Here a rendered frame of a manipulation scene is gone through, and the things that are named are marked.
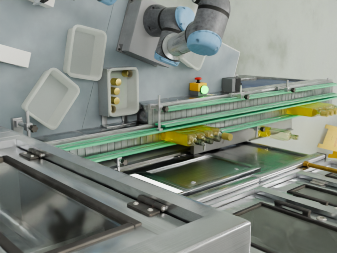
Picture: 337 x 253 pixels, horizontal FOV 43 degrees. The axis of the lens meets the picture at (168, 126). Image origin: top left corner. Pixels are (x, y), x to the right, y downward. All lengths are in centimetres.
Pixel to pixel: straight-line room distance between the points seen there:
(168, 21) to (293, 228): 100
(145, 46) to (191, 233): 157
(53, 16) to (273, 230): 122
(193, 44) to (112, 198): 88
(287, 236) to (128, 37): 113
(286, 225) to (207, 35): 71
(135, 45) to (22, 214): 142
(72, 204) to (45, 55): 124
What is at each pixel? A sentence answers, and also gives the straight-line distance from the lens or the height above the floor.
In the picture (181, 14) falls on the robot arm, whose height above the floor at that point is 108.
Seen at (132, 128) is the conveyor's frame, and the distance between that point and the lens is 203.
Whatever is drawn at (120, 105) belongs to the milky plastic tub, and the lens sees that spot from 211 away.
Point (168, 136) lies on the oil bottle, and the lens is 210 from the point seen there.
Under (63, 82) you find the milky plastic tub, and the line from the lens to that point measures 193.
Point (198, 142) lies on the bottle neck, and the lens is 198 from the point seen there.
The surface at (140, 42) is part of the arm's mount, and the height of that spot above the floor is 85.
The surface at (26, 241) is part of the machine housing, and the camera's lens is 63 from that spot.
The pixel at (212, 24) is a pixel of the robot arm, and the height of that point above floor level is 145.
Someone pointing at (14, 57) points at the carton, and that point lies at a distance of 179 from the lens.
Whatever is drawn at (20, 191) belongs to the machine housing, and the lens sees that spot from 82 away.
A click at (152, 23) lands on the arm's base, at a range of 203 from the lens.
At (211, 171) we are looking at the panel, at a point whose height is 120.
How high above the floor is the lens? 247
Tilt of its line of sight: 47 degrees down
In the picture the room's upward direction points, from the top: 102 degrees clockwise
